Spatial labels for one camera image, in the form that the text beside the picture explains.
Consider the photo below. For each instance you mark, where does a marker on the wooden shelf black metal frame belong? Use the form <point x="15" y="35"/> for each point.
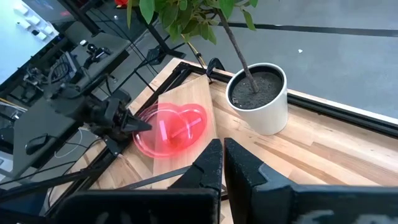
<point x="189" y="93"/>

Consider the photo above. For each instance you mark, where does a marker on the black computer mouse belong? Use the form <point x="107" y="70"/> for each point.
<point x="36" y="143"/>

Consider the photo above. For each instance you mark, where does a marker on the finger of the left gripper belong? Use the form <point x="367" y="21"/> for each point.
<point x="136" y="124"/>

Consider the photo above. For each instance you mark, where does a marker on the black tripod stand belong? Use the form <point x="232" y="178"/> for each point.
<point x="161" y="43"/>

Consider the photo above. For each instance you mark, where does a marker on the green potted tree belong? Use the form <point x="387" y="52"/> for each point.
<point x="174" y="15"/>

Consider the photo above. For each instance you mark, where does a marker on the black table clamp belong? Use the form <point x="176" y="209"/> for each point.
<point x="215" y="66"/>

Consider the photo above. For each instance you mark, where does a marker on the black frame post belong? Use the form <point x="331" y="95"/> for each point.
<point x="53" y="180"/>

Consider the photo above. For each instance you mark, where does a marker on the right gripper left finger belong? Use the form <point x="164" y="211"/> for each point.
<point x="155" y="208"/>

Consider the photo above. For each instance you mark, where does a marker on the white plant pot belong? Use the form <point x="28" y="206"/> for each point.
<point x="264" y="118"/>

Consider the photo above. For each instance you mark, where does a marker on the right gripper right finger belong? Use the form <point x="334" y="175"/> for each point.
<point x="280" y="202"/>

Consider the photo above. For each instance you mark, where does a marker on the translucent pink plate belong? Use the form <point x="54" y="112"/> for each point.
<point x="174" y="130"/>

